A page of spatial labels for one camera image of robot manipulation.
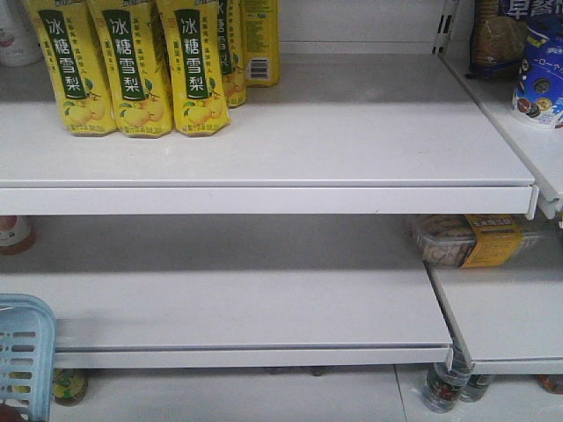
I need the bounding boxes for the light blue plastic basket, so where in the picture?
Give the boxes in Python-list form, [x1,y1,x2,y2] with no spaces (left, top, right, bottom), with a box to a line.
[1,294,56,421]

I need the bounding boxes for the red coca-cola aluminium bottle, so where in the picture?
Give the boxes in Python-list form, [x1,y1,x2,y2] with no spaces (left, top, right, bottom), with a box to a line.
[0,405,26,422]

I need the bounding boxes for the white store shelving unit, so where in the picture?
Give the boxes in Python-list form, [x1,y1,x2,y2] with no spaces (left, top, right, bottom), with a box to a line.
[0,0,563,422]

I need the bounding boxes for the clear biscuit box yellow label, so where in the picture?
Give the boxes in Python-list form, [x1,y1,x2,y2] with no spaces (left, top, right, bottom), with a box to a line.
[409,214,548,268]

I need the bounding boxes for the yellow pear drink bottle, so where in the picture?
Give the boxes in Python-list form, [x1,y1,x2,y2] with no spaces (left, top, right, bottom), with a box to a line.
[157,0,230,137]
[241,0,281,87]
[23,1,117,136]
[217,0,246,108]
[87,1,174,138]

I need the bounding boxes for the clear water bottle red label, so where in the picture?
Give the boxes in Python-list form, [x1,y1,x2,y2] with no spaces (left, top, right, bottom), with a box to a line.
[421,363,471,413]

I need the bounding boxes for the orange peach drink bottle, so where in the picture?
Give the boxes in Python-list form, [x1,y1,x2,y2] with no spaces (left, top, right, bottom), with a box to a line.
[0,215,35,255]

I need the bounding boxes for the green tea bottle lower shelf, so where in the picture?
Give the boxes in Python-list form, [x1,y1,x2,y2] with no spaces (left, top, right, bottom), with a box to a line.
[52,368,88,406]

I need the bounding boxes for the blue cookie cup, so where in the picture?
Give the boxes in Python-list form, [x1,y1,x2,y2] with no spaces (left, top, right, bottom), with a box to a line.
[512,14,562,130]

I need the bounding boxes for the dark biscuit package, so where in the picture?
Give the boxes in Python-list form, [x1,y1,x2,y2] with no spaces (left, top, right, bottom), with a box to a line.
[469,0,530,79]

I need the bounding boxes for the white bottle top left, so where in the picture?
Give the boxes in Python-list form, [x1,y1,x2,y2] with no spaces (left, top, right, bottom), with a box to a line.
[1,0,43,67]

